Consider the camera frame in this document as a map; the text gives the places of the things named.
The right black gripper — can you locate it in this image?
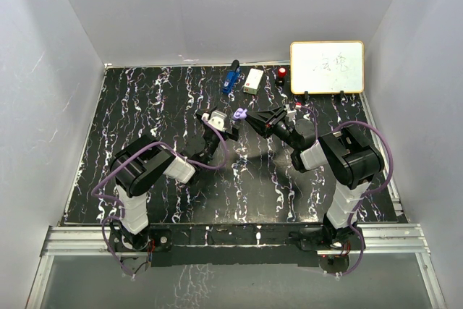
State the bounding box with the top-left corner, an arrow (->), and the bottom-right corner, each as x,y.
245,106 -> 300,151

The purple round earbud case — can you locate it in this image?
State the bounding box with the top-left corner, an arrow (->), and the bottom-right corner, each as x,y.
232,108 -> 247,122

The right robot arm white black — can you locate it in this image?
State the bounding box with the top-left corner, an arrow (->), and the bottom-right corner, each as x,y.
242,104 -> 384,249

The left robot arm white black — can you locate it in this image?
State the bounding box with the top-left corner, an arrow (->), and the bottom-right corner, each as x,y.
110,109 -> 239,250

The white rectangular box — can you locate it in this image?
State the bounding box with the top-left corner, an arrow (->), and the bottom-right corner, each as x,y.
243,68 -> 263,95

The red emergency button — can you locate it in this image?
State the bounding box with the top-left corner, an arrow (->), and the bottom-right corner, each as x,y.
275,67 -> 287,86

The blue black tool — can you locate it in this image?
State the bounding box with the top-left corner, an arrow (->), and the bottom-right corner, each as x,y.
222,59 -> 241,94

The black front base bar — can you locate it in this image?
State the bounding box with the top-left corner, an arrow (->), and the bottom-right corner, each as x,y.
108,222 -> 366,268

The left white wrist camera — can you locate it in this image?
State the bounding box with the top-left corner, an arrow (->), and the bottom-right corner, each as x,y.
200,110 -> 227,133

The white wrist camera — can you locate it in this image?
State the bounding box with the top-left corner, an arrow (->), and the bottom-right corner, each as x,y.
200,110 -> 227,133
284,103 -> 302,122

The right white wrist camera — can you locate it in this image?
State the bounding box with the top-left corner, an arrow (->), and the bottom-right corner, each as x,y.
284,103 -> 302,122

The white board wooden frame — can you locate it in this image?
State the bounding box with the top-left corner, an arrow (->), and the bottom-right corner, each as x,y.
290,41 -> 365,95

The aluminium frame rail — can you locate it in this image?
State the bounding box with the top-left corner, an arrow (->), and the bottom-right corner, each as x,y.
26,223 -> 446,308

